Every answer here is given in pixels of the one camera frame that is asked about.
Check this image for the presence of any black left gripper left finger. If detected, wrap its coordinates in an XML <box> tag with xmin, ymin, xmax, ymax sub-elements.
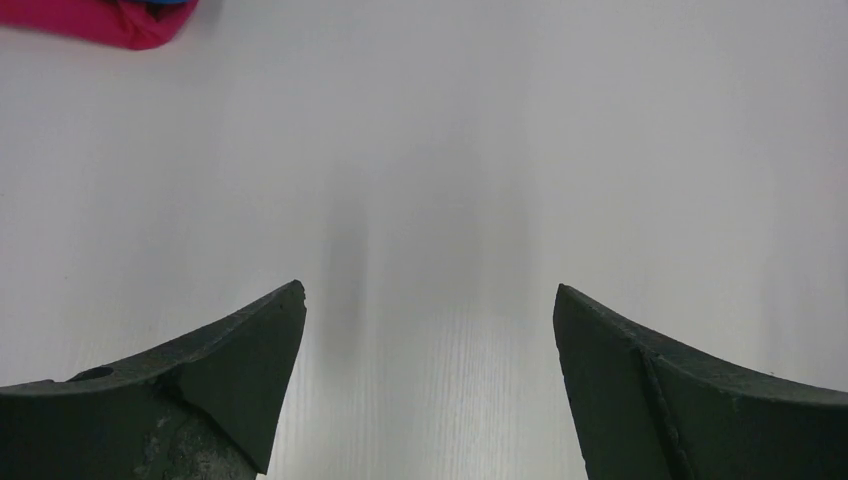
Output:
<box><xmin>1</xmin><ymin>280</ymin><xmax>306</xmax><ymax>479</ymax></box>

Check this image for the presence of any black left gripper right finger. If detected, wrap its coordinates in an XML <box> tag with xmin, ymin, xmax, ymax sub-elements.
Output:
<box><xmin>553</xmin><ymin>285</ymin><xmax>847</xmax><ymax>479</ymax></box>

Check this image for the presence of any folded pink t shirt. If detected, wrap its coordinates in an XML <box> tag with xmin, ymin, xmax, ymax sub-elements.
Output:
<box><xmin>1</xmin><ymin>0</ymin><xmax>198</xmax><ymax>50</ymax></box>

